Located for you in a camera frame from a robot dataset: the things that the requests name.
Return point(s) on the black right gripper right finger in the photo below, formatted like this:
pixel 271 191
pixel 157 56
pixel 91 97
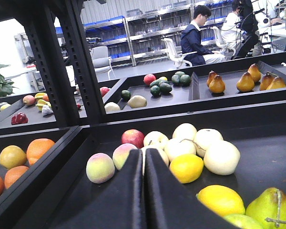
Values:
pixel 169 205

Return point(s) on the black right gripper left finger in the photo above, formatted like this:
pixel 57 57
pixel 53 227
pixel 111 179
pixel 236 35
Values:
pixel 115 205

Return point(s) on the yellow lemon upper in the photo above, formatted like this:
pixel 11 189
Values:
pixel 186 168

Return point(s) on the yellow lemon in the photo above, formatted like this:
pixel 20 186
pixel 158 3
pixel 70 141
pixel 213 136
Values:
pixel 186 168
pixel 221 199

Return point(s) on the pink peach front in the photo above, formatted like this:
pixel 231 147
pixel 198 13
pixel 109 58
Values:
pixel 100 168

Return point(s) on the pink peach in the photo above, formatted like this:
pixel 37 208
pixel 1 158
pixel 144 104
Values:
pixel 100 168
pixel 121 153

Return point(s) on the pink peach rear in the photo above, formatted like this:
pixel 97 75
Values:
pixel 121 153

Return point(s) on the yellow lemon middle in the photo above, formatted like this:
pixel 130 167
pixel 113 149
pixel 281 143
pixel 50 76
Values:
pixel 221 199

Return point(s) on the red apple right stand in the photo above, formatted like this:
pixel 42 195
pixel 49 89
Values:
pixel 133 136

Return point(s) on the green apple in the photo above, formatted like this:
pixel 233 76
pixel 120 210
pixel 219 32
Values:
pixel 243 221

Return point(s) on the black wooden left produce stand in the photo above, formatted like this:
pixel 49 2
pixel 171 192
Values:
pixel 60 136

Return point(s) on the large orange right corner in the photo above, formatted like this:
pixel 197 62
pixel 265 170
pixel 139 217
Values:
pixel 37 148

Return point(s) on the green pear upper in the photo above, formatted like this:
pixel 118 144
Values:
pixel 270 204

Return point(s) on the yellow grapefruit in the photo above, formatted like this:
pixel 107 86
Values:
pixel 12 156

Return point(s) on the black right produce stand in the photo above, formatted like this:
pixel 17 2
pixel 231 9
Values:
pixel 258 131

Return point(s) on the white garlic bulb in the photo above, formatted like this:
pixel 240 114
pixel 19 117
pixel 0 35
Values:
pixel 46 110

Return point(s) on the black upper left tray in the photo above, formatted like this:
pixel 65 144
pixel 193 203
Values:
pixel 36 121

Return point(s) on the black tray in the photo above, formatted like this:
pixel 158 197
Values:
pixel 36 121
pixel 197 96

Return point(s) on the red bell pepper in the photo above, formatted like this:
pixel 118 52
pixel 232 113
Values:
pixel 19 118

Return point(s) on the black upper right tray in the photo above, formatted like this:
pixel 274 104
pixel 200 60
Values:
pixel 197 96

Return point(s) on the seated person dark jacket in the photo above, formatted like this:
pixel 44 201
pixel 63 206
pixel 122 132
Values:
pixel 191 40

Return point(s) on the black perforated post right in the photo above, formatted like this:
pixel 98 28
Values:
pixel 68 13

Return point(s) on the black perforated post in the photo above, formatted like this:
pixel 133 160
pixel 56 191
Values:
pixel 36 18
pixel 68 13

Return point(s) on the black perforated post left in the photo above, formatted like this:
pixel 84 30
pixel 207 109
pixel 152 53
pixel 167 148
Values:
pixel 36 18

